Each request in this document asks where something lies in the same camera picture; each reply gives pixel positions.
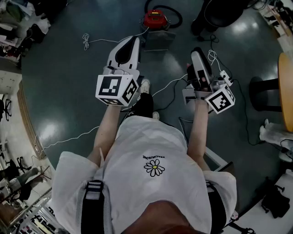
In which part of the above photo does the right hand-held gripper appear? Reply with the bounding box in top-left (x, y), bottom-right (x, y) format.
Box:
top-left (182, 47), bottom-right (236, 114)

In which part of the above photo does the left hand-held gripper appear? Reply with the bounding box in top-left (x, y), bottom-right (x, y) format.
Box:
top-left (95, 36), bottom-right (141, 107)

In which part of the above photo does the red vacuum cleaner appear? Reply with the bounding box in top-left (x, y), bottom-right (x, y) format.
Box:
top-left (140, 9), bottom-right (171, 32)

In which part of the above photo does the person's left forearm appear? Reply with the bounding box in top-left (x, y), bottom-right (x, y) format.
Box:
top-left (86, 104), bottom-right (122, 165)

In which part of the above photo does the person's right forearm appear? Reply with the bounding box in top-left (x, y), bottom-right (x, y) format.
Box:
top-left (186, 100), bottom-right (212, 171)

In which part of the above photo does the white power strip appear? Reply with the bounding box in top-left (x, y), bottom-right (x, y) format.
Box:
top-left (219, 70), bottom-right (233, 86)

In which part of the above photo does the person's black trouser leg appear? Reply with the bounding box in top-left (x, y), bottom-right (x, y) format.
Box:
top-left (127, 92), bottom-right (154, 119)

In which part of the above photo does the black table base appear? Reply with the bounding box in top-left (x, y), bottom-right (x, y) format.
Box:
top-left (249, 76), bottom-right (282, 112)

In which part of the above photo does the grey flat box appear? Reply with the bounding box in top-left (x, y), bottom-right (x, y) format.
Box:
top-left (143, 30), bottom-right (177, 52)

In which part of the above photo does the round wooden table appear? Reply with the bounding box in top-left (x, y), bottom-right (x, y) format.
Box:
top-left (277, 52), bottom-right (293, 133)

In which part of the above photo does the stack of wooden boards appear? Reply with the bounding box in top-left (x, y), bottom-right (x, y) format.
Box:
top-left (17, 80), bottom-right (47, 160)

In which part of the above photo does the person's white flower-print shirt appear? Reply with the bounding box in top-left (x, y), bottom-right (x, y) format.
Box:
top-left (52, 115), bottom-right (238, 234)

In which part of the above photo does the black office chair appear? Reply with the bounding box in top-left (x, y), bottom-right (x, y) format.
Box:
top-left (0, 93), bottom-right (12, 122)
top-left (4, 156), bottom-right (32, 176)

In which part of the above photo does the black bag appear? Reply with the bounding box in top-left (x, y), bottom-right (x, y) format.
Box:
top-left (260, 184), bottom-right (291, 219)

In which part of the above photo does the black floor cable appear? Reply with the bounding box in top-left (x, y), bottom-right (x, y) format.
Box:
top-left (230, 79), bottom-right (267, 146)

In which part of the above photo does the white power strip cable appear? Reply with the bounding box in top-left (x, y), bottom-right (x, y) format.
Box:
top-left (207, 49), bottom-right (226, 74)

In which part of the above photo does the thin white coiled cable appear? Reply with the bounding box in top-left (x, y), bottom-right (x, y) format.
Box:
top-left (82, 27), bottom-right (150, 51)

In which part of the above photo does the long white floor cable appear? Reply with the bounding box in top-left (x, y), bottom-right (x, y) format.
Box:
top-left (32, 73), bottom-right (189, 160)

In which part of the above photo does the black vacuum cleaner hose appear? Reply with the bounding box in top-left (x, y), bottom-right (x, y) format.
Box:
top-left (145, 0), bottom-right (183, 29)

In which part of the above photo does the black harness strap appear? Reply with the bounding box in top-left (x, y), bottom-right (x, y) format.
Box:
top-left (205, 181), bottom-right (228, 229)
top-left (81, 180), bottom-right (106, 234)

